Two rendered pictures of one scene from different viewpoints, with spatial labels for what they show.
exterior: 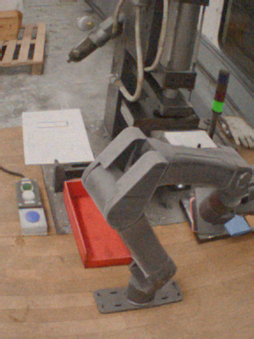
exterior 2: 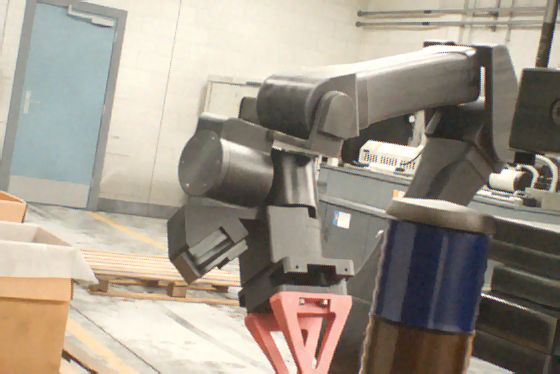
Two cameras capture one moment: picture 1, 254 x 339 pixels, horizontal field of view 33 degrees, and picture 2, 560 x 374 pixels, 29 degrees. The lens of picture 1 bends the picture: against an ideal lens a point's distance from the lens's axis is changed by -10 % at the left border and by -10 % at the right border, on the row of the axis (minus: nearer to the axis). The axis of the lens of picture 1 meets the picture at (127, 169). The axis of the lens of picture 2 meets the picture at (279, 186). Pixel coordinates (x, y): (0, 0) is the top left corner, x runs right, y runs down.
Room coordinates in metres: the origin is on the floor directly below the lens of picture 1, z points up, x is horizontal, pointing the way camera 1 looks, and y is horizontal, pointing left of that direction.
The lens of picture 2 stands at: (1.62, -0.38, 1.21)
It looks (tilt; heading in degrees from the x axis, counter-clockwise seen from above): 3 degrees down; 170
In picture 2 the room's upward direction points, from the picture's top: 10 degrees clockwise
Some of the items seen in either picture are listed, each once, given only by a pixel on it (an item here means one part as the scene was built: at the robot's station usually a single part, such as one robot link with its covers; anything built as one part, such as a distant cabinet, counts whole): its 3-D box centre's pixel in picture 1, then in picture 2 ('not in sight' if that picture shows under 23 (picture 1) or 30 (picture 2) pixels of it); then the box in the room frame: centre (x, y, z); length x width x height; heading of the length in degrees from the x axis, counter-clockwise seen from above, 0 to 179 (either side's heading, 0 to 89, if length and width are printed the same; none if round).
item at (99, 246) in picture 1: (97, 222); not in sight; (0.80, 0.05, 0.93); 0.25 x 0.12 x 0.06; 22
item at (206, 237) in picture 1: (216, 216); not in sight; (0.91, -0.26, 0.91); 0.17 x 0.16 x 0.02; 112
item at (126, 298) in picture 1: (141, 289); not in sight; (0.60, -0.07, 0.94); 0.20 x 0.07 x 0.08; 112
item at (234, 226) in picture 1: (233, 214); not in sight; (0.89, -0.31, 0.93); 0.15 x 0.07 x 0.03; 25
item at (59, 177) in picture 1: (65, 175); not in sight; (0.93, 0.16, 0.95); 0.06 x 0.03 x 0.09; 112
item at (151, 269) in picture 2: not in sight; (150, 275); (-5.81, 0.17, 0.07); 1.20 x 1.00 x 0.14; 110
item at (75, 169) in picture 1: (90, 172); not in sight; (0.96, 0.09, 0.95); 0.15 x 0.03 x 0.10; 112
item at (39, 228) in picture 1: (33, 225); not in sight; (0.77, 0.21, 0.90); 0.07 x 0.07 x 0.06; 22
